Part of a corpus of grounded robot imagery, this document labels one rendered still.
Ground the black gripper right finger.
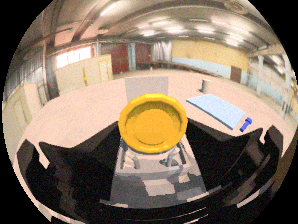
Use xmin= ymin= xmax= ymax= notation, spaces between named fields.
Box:
xmin=185 ymin=117 xmax=263 ymax=190

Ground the grey cylinder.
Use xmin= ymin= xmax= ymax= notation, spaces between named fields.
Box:
xmin=201 ymin=79 xmax=213 ymax=95

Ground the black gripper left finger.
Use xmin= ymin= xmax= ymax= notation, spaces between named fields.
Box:
xmin=39 ymin=121 xmax=121 ymax=201

